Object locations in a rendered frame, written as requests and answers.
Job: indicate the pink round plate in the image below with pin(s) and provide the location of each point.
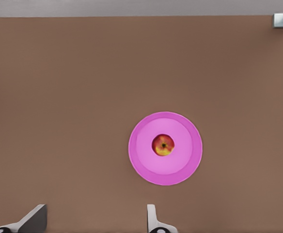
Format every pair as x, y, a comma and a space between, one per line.
146, 167

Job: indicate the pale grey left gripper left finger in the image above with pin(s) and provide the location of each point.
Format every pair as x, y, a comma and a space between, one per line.
32, 219

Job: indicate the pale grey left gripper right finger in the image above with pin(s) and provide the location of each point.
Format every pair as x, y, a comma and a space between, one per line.
153, 222

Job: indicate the red yellow apple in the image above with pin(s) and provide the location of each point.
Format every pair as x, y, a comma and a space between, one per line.
163, 144

